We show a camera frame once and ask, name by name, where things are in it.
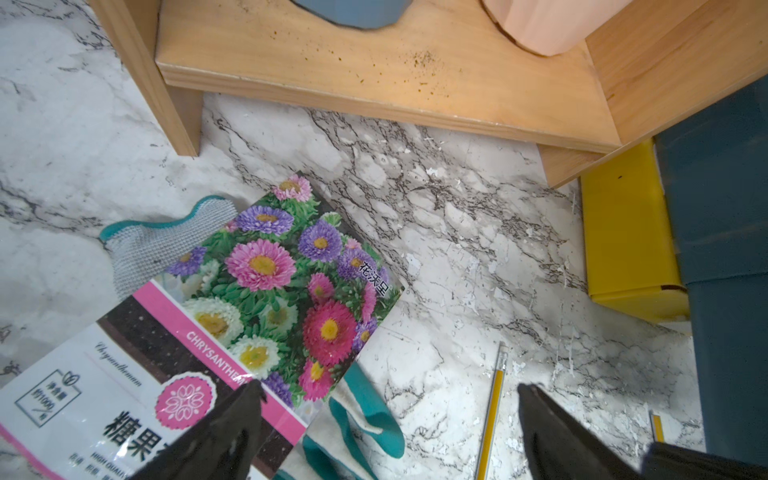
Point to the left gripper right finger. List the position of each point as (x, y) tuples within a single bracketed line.
[(559, 447)]

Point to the peach pot green plant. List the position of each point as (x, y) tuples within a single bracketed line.
[(551, 27)]

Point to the wooden shelf stand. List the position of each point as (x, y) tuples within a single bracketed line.
[(445, 64)]

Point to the blue pot white-flowered plant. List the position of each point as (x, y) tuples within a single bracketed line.
[(360, 14)]

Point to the teal drawer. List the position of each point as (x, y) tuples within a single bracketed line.
[(713, 168)]

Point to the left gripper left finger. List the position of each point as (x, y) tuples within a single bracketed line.
[(222, 445)]

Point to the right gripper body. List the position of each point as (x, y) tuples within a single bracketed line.
[(665, 461)]

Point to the yellow bottom drawer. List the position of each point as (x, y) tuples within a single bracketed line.
[(631, 262)]

